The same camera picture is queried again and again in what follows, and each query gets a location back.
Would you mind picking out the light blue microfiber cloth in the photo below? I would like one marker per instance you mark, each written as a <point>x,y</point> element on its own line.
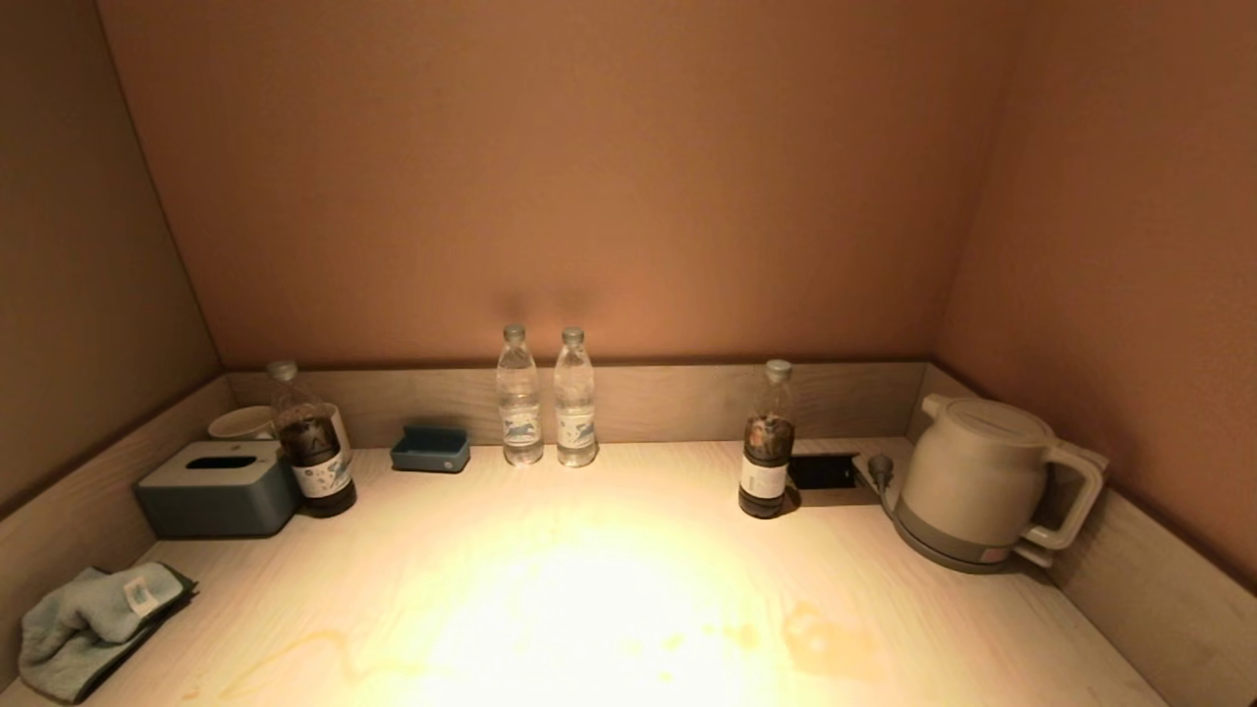
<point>79,628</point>

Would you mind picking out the clear water bottle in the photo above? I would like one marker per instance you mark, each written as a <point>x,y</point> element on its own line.
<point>519,412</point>
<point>575,417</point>

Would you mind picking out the dark drink bottle white label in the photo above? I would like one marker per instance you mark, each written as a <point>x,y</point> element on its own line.
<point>766,462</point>

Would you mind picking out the small blue plastic tray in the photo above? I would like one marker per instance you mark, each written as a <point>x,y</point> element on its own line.
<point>430,454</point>

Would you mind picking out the black recessed table socket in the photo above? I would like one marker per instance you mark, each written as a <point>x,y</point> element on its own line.
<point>823,471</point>

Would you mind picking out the grey power plug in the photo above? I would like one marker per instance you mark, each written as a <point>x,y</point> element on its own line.
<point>881,469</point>

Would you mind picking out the white ceramic cup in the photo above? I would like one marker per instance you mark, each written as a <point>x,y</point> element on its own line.
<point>239,422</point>
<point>340,427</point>

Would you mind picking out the dark drink bottle patterned label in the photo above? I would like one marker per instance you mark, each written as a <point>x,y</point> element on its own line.
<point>319,462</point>

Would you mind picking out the beige electric kettle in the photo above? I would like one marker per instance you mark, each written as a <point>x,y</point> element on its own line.
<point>967,471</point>

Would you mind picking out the grey kettle base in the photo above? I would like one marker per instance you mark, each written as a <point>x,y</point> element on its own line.
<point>943,558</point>

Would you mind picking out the grey-blue tissue box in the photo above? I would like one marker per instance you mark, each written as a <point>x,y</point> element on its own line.
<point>211,496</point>

